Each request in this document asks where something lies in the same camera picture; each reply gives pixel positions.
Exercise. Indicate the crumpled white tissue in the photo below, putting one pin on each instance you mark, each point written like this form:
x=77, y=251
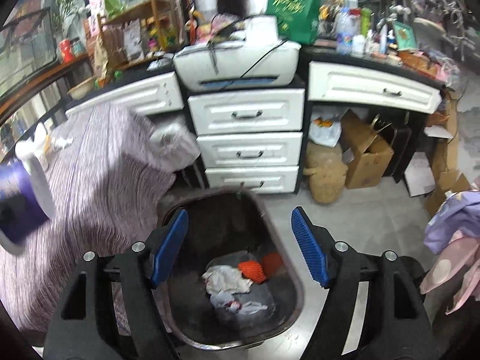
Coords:
x=224, y=278

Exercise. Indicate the white printed plastic bag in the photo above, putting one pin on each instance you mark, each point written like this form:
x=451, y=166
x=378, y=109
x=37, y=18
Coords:
x=227, y=302

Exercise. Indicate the red tin can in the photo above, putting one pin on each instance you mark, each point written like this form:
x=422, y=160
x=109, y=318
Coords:
x=65, y=49

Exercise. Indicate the wooden shelf rack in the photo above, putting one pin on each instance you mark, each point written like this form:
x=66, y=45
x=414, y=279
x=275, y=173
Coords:
x=131, y=32

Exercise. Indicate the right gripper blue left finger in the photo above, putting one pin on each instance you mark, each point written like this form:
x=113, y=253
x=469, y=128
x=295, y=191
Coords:
x=164, y=244

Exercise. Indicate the green tote bag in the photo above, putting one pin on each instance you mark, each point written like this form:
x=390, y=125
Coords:
x=297, y=20

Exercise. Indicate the glass tank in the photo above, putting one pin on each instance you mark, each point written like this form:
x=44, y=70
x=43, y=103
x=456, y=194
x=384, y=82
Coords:
x=27, y=48

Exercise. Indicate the brown cardboard box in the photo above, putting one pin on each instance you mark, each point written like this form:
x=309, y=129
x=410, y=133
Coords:
x=371, y=153

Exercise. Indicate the cream plastic bowl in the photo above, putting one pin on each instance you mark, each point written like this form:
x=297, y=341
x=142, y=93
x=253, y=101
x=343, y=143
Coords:
x=80, y=90

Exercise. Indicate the white red plastic bag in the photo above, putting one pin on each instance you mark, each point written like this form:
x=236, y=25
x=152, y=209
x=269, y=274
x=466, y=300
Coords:
x=325, y=128

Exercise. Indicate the white printer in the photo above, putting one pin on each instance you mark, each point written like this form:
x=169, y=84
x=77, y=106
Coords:
x=248, y=53

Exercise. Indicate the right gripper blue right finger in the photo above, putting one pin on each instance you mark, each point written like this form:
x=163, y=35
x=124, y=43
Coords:
x=316, y=245

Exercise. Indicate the white drawer cabinet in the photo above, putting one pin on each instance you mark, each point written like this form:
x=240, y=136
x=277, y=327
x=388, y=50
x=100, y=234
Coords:
x=250, y=139

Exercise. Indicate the black trash bin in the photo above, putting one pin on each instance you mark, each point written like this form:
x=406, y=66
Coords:
x=226, y=227

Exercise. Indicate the white toilet paper roll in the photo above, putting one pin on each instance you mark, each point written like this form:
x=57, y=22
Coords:
x=42, y=150

